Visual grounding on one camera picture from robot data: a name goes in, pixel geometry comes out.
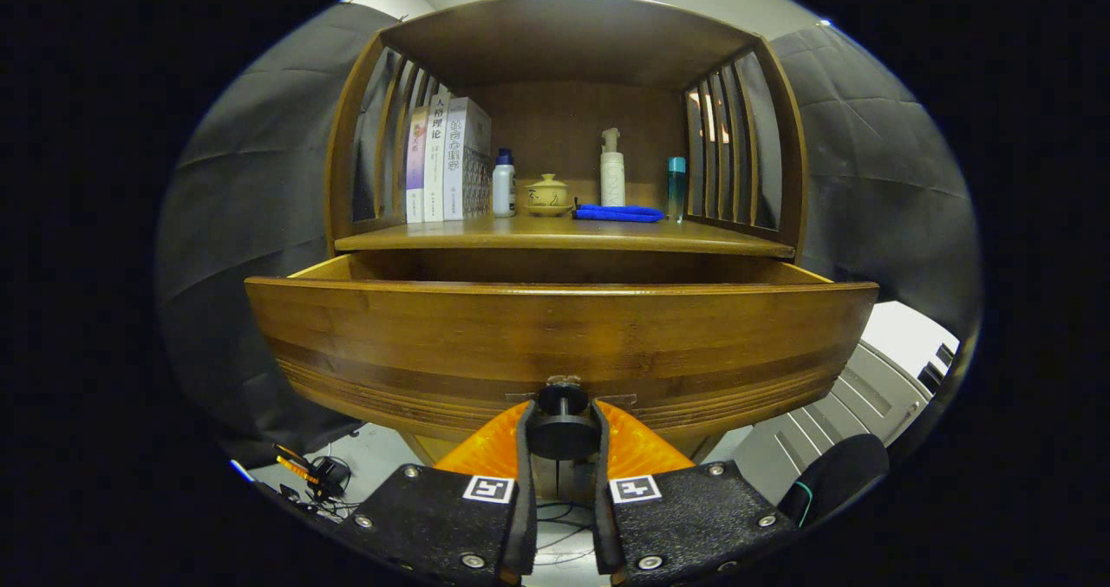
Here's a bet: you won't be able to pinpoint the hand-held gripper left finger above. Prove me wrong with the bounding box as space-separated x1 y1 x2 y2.
334 399 540 587

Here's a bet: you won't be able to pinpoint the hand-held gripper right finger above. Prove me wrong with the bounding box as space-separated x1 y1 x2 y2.
590 399 799 587

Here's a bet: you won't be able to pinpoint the brown wooden drawer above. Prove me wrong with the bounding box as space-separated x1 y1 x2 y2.
245 253 879 462

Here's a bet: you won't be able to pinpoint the wooden countertop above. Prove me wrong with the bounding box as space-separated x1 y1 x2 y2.
334 214 796 260

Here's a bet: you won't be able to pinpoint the white filing cabinet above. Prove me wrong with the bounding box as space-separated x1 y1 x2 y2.
733 301 962 505

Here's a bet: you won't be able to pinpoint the brown wooden cabinet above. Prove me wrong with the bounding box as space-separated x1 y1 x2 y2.
325 0 812 468

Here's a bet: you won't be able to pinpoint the black power adapter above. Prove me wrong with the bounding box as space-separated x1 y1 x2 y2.
308 455 352 494

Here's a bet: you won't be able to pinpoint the black object with teal stripe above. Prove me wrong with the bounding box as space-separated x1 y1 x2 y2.
778 434 891 529

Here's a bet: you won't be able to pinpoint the orange black tool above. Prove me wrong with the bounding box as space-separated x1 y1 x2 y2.
273 444 322 486

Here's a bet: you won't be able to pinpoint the blue folded cloth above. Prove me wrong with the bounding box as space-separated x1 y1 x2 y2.
572 203 666 224

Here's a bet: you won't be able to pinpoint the yellow lidded teacup with saucer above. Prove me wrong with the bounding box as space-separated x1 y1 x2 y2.
523 173 573 218

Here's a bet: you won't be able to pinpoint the white bottle blue cap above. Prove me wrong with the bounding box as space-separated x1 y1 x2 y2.
492 147 517 218

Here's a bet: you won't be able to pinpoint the clear bottle teal cap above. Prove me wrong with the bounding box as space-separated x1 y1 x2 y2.
666 156 688 222

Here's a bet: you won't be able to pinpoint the white pump bottle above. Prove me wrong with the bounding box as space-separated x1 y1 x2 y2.
599 127 627 207

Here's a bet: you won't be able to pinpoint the thin white book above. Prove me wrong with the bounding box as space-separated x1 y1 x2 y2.
423 93 452 222

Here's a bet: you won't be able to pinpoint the white patterned boxed book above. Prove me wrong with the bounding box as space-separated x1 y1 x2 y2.
442 97 493 221

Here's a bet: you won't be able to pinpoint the purple pink book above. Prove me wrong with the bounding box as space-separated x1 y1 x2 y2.
405 106 432 224

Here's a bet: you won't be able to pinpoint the black floor cables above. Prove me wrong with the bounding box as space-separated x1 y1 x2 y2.
536 499 597 568

